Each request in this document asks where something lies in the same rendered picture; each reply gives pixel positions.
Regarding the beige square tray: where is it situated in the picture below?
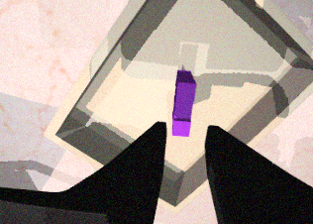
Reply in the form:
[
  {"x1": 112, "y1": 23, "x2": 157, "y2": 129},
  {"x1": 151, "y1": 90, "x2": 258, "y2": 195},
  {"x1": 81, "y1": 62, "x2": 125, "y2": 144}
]
[{"x1": 44, "y1": 0, "x2": 313, "y2": 214}]

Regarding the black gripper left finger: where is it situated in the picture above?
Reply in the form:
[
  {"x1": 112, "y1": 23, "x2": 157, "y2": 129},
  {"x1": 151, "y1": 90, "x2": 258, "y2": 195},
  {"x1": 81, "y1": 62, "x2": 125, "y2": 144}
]
[{"x1": 0, "y1": 121, "x2": 167, "y2": 224}]

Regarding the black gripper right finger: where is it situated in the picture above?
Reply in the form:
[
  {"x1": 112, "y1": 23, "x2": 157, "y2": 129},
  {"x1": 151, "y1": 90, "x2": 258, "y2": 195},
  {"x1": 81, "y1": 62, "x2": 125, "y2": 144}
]
[{"x1": 205, "y1": 125, "x2": 313, "y2": 224}]

